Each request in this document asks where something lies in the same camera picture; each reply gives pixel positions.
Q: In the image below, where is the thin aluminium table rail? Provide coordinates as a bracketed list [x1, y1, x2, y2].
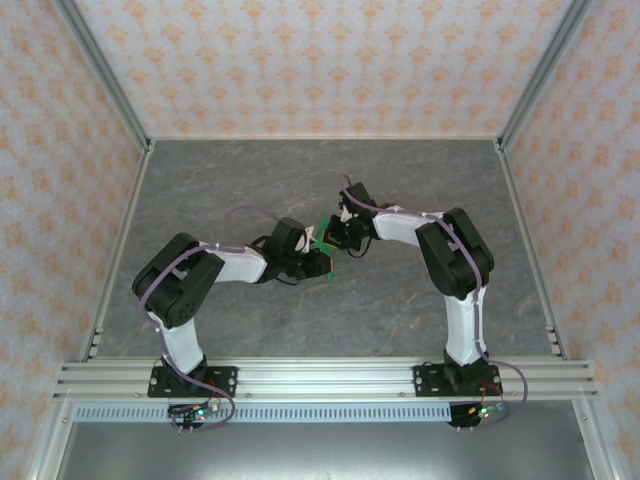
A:
[148, 133, 501, 143]

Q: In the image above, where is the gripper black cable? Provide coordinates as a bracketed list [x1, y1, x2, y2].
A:
[343, 237, 372, 260]
[248, 233, 303, 288]

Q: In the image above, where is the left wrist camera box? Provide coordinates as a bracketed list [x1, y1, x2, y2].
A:
[296, 225, 319, 254]

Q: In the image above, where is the wide aluminium mounting rail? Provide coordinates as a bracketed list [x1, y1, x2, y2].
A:
[52, 357, 600, 403]

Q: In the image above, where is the aluminium frame post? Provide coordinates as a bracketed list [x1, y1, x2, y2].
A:
[492, 0, 596, 154]
[52, 0, 156, 154]

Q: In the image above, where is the aluminium table side rail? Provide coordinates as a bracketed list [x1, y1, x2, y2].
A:
[77, 139, 156, 362]
[493, 139, 571, 362]

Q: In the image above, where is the grey metal panel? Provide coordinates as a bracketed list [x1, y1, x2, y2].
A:
[54, 422, 596, 480]

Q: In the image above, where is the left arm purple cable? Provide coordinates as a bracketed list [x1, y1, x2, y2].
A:
[139, 205, 287, 432]

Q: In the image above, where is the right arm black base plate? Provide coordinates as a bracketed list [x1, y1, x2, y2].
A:
[412, 364, 501, 400]

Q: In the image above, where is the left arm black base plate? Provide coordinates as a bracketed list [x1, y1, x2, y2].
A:
[147, 366, 239, 400]

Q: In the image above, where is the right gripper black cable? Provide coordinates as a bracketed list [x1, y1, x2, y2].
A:
[343, 237, 372, 260]

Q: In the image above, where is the slotted grey cable duct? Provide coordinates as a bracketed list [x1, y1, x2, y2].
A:
[74, 403, 451, 424]

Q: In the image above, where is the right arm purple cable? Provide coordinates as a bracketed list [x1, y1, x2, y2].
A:
[339, 173, 529, 432]

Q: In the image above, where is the aluminium lower frame rail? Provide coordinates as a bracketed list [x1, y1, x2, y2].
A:
[572, 399, 617, 480]
[27, 402, 79, 480]

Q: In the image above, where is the green square paper sheet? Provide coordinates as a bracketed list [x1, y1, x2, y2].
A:
[312, 215, 337, 284]

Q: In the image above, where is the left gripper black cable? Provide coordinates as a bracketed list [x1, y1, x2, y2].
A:
[248, 233, 303, 288]

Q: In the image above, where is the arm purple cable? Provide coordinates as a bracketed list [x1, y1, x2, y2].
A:
[339, 173, 529, 432]
[139, 205, 287, 432]

